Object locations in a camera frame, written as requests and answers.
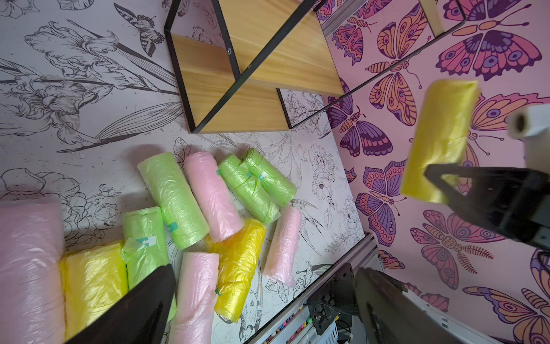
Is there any yellow roll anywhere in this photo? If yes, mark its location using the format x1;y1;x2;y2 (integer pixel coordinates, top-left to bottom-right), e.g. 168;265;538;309
205;219;267;323
400;79;480;204
60;242;129;341

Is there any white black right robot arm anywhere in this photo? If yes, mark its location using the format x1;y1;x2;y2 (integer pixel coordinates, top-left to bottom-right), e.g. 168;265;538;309
353;164;549;343

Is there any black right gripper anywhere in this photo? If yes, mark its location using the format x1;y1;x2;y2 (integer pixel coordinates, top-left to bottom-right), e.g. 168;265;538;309
425;164;549;252

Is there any wooden three-tier shelf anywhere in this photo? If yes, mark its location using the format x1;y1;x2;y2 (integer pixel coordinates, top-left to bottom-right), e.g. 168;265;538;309
163;0;467;135

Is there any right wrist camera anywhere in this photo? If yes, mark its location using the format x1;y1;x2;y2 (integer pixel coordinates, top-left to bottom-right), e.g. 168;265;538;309
507;104;549;174

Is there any pink roll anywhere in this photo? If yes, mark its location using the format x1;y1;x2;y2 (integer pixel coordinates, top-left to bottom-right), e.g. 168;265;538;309
168;252;219;343
1;199;65;343
183;151;244;242
263;206;302;288

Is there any green roll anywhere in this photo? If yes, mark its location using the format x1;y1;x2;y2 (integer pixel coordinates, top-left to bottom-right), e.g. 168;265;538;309
121;206;178;323
219;154;280;225
137;152;210;250
242;148;297;207

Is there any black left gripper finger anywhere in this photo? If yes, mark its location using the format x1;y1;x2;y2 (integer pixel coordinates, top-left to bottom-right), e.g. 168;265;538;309
67;264;176;343

